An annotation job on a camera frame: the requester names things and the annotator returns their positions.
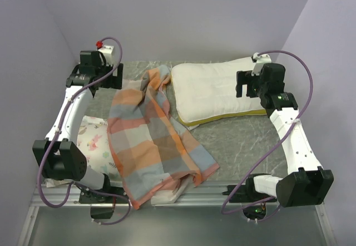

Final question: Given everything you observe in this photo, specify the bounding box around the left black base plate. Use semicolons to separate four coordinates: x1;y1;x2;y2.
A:
78;186;128;204

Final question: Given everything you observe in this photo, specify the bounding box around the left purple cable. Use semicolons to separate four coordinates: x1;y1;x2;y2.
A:
37;36;131;226

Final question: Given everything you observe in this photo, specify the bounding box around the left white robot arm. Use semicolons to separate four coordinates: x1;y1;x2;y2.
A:
32;45;123;203

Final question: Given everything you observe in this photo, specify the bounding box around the white pillow yellow edge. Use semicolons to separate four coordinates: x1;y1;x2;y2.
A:
171;57;266;126

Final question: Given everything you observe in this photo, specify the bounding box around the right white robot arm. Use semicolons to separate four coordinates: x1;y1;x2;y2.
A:
236;63;334;208

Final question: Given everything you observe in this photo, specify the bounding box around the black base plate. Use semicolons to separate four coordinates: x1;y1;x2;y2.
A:
78;186;128;204
229;184;270;203

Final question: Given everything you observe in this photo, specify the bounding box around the plaid orange blue pillowcase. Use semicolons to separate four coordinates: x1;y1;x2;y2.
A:
107;65;219;209

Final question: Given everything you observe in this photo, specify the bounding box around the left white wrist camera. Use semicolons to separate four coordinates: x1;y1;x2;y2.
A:
96;41;115;66

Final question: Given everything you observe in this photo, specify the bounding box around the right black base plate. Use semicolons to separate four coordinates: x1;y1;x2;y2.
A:
229;184;270;203

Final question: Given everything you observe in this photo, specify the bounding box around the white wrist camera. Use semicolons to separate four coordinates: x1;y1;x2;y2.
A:
96;41;115;66
251;52;271;76

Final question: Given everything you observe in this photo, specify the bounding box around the floral animal print pillow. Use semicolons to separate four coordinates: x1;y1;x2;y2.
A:
77;116;121;181

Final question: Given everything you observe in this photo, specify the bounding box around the aluminium front rail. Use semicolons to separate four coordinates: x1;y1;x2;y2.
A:
30;181;323;208

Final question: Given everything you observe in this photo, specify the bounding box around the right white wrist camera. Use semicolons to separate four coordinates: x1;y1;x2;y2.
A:
251;52;271;76

